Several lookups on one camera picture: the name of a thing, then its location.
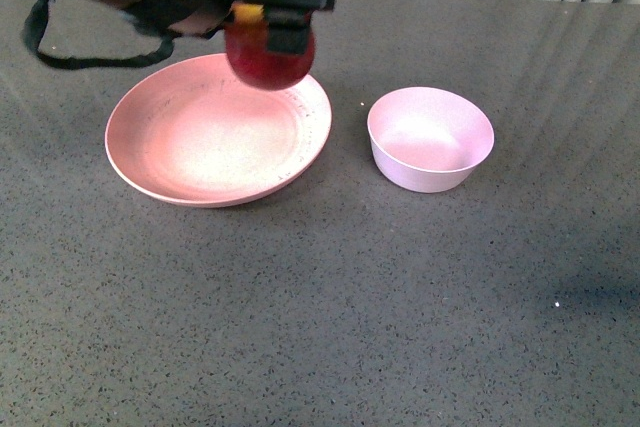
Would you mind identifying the red apple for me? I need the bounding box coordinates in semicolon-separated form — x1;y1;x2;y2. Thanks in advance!
224;3;316;91

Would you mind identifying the pink plate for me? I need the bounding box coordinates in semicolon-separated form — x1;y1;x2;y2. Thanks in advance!
105;54;332;208

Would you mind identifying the pink bowl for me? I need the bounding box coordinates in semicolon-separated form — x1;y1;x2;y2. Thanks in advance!
367;87;495;193

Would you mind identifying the black cable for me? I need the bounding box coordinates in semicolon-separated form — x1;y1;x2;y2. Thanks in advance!
21;0;176;71

